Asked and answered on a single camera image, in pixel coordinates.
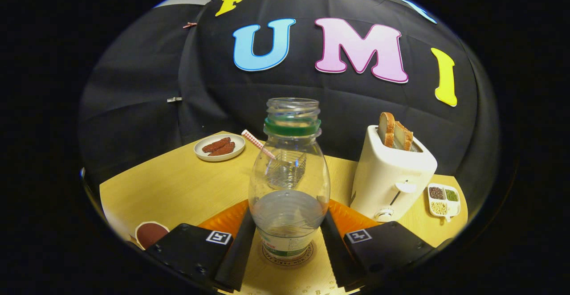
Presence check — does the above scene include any round wooden coaster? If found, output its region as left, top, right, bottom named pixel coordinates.
left=257, top=241, right=318, bottom=268

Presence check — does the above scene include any toast slice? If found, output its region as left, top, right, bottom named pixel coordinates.
left=379, top=112, right=396, bottom=148
left=394, top=121, right=414, bottom=151

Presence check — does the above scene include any round white plate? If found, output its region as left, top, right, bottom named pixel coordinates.
left=194, top=134, right=246, bottom=162

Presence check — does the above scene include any white cup with wooden handle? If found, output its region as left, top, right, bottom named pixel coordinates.
left=135, top=221, right=170, bottom=250

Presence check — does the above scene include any brown sausage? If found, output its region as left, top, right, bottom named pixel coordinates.
left=208, top=142, right=236, bottom=156
left=202, top=137, right=232, bottom=153

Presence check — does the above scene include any white divided dish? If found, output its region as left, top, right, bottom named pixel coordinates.
left=427, top=183, right=461, bottom=223

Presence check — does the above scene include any white toaster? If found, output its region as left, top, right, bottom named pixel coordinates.
left=350, top=125, right=438, bottom=223

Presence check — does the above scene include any wooden table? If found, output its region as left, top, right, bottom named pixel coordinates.
left=99, top=130, right=469, bottom=295

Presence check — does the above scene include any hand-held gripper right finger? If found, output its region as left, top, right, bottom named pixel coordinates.
left=320, top=199, right=435, bottom=289

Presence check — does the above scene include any black backdrop cloth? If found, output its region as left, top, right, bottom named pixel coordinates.
left=78, top=0, right=501, bottom=224

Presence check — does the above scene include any clear plastic juice bottle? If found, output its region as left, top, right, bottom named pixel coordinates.
left=248, top=98, right=331, bottom=258

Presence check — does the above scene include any red checked paper straw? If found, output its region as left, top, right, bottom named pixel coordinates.
left=241, top=129, right=277, bottom=160

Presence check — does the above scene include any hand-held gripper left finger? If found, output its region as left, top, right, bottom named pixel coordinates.
left=145, top=199, right=257, bottom=293

